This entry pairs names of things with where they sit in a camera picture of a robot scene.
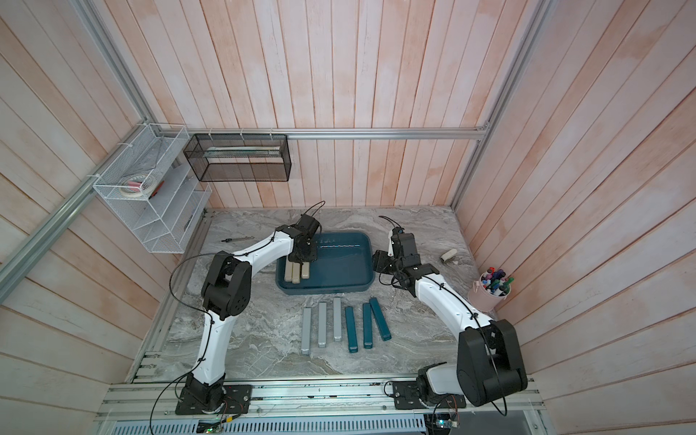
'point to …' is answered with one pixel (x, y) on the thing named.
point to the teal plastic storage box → (343, 263)
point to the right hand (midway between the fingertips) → (379, 256)
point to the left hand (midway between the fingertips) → (309, 258)
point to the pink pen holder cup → (490, 290)
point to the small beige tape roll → (449, 255)
